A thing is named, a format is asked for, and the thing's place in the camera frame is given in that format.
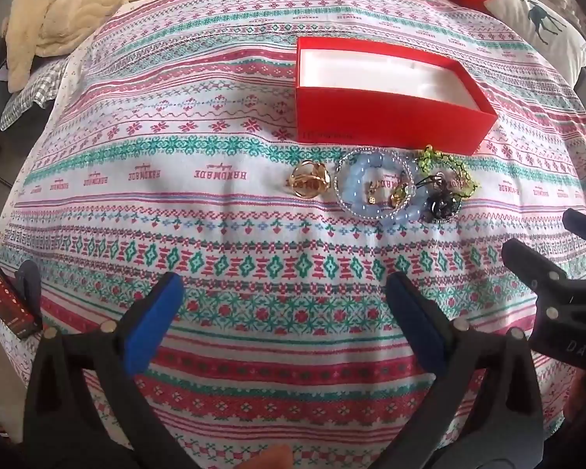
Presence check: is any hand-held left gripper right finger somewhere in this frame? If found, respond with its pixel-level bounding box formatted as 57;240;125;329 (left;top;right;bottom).
387;272;560;469

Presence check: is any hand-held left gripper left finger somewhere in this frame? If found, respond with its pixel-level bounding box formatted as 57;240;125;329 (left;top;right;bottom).
23;272;201;469

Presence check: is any black bead bracelet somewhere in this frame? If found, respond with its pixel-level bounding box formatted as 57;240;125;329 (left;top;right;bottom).
419;188;464;224

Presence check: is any dark green bead bracelet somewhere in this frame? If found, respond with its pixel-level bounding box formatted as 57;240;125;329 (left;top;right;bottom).
442;155;480;202

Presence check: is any black cord gold pendant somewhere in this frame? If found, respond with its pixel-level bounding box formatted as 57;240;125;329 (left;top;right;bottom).
413;173;454;199

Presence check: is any light green bead bracelet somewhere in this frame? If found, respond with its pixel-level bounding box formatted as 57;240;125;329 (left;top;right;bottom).
415;145;452;177

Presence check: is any pale blue bead bracelet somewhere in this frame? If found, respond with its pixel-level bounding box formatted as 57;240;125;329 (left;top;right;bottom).
354;154;438;228

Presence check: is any clear crystal bead bracelet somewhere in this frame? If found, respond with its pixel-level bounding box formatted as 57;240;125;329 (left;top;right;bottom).
334;147;421;216

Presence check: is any gold ring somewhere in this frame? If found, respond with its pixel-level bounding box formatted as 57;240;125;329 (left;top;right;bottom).
290;161;331;199

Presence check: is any red cardboard box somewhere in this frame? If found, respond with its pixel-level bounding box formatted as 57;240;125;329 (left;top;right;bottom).
294;36;499;156

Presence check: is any patterned red green blanket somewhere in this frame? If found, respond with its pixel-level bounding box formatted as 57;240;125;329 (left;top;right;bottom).
0;0;586;469

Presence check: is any dark red box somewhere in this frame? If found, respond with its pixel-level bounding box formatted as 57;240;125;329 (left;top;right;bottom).
0;237;43;340

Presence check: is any white deer print pillow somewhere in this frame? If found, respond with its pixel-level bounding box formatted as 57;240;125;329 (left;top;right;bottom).
483;0;586;89

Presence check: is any grey checkered cloth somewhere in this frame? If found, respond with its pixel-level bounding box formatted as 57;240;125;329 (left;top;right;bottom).
0;56;71;130

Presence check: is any beige fleece blanket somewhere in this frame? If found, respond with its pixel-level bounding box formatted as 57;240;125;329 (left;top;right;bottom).
4;0;169;93

